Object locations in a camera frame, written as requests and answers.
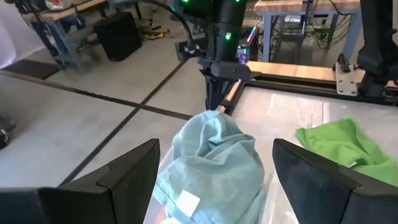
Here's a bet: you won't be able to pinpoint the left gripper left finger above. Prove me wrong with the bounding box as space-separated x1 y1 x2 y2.
0 138 161 224

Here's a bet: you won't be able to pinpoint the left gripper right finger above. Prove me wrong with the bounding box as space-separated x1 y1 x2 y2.
272 138 398 224

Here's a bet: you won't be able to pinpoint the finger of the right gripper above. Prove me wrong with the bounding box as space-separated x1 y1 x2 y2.
220 79 239 110
205 77 221 111

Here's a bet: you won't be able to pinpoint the green towel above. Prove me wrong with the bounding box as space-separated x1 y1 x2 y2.
295 116 398 187

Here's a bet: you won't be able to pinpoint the light blue towel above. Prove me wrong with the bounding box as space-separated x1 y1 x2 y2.
152 110 267 224

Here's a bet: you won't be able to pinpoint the black computer with RGB lights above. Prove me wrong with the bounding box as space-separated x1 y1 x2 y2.
236 26 259 66

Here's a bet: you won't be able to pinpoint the wooden workbench blue-grey legs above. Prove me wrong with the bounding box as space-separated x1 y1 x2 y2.
254 0 363 63
18 0 109 71

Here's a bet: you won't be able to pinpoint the black box cabinet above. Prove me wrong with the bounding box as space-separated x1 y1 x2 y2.
93 11 143 62

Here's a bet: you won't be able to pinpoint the grey metal mounting plate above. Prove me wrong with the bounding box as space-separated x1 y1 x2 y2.
335 61 365 96

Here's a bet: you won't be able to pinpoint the black floor mat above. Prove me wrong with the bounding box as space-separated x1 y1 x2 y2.
0 58 60 80

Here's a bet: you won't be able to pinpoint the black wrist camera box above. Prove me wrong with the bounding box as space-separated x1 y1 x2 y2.
175 40 200 62

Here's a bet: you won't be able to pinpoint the black aluminium table frame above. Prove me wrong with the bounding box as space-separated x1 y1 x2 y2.
217 73 398 116

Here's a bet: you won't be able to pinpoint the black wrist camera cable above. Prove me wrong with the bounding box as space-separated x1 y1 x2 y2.
146 0 195 46

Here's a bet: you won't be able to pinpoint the tangled black cables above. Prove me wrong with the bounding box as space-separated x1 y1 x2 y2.
279 12 352 49

